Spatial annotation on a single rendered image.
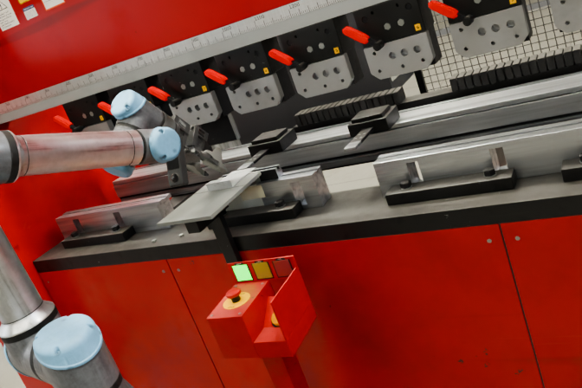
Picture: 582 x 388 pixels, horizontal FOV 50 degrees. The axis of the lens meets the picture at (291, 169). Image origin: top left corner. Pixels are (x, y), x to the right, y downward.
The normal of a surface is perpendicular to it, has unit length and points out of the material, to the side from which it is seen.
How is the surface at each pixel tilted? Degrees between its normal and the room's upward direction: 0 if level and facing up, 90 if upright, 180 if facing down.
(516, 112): 90
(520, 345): 90
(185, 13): 90
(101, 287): 90
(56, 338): 7
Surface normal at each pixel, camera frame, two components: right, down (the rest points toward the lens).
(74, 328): -0.24, -0.90
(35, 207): 0.84, -0.15
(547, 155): -0.42, 0.40
